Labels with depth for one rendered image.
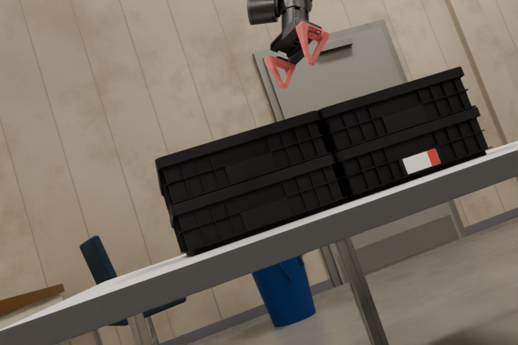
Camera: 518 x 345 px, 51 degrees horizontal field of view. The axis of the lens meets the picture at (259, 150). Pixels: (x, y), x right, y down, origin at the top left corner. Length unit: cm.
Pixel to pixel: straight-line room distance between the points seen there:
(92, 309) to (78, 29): 434
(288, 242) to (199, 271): 13
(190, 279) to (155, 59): 418
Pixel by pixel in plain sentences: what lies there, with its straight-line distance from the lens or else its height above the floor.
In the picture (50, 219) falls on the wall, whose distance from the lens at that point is 466.
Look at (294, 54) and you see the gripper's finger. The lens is 114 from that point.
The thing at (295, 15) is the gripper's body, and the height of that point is 109.
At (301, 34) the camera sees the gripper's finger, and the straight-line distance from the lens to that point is 105.
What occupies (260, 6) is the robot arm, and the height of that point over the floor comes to 114.
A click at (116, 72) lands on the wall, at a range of 485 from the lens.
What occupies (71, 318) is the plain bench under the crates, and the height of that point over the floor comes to 68.
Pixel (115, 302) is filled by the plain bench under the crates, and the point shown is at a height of 69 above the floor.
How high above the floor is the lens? 72
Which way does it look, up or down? 7 degrees up
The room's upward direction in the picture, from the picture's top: 19 degrees counter-clockwise
